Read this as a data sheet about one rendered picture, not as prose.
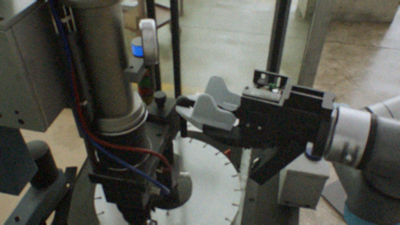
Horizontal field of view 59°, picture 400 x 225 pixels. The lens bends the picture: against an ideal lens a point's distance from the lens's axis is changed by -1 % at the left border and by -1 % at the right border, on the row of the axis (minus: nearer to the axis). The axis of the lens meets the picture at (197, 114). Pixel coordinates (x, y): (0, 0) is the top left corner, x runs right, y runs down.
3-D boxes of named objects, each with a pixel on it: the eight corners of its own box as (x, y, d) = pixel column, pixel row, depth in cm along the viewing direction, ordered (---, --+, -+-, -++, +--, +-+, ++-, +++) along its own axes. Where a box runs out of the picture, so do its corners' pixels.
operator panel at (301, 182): (282, 137, 122) (289, 103, 112) (314, 142, 120) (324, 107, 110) (277, 204, 101) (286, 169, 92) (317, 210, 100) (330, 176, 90)
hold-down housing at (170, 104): (162, 164, 70) (154, 81, 57) (185, 171, 68) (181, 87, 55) (149, 186, 66) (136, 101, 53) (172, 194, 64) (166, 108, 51)
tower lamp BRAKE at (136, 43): (136, 46, 93) (135, 36, 91) (152, 48, 93) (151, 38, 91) (130, 55, 90) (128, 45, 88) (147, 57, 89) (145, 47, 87)
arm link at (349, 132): (354, 142, 51) (350, 184, 45) (321, 134, 52) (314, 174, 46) (370, 100, 46) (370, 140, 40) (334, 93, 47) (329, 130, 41)
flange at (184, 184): (147, 212, 76) (146, 205, 74) (140, 173, 84) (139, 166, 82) (197, 201, 78) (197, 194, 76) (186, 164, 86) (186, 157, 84)
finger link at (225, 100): (191, 63, 53) (249, 79, 50) (190, 95, 57) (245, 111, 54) (181, 73, 51) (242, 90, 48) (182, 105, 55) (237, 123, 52)
